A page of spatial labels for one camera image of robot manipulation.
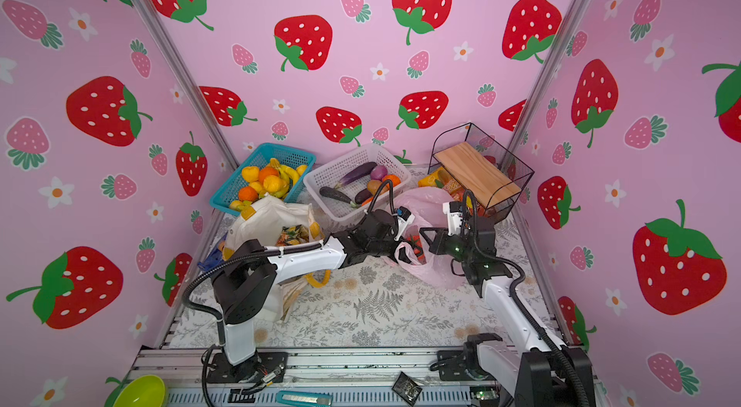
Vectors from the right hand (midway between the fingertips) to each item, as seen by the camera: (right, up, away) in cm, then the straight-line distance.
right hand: (420, 230), depth 80 cm
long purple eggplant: (-19, +20, +35) cm, 45 cm away
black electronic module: (-5, -38, -10) cm, 39 cm away
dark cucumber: (-28, +10, +27) cm, 41 cm away
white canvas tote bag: (-47, +1, +13) cm, 48 cm away
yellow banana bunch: (-49, +18, +33) cm, 62 cm away
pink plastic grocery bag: (+3, +7, +7) cm, 11 cm away
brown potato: (-14, +13, +24) cm, 31 cm away
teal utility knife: (-30, -40, -10) cm, 51 cm away
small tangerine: (-61, +10, +25) cm, 67 cm away
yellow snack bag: (+11, +16, +27) cm, 33 cm away
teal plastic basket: (-59, +27, +36) cm, 74 cm away
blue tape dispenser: (-64, -10, +10) cm, 66 cm away
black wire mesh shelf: (+23, +20, +18) cm, 36 cm away
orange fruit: (-55, +19, +28) cm, 64 cm away
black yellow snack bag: (-39, -3, +9) cm, 40 cm away
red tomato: (-1, -4, -1) cm, 4 cm away
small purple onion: (-12, +19, +31) cm, 38 cm away
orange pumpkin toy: (-6, +15, +27) cm, 32 cm away
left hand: (0, -5, +3) cm, 6 cm away
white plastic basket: (-20, +15, +35) cm, 43 cm away
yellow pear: (-50, +14, +21) cm, 56 cm away
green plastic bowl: (-69, -38, -11) cm, 80 cm away
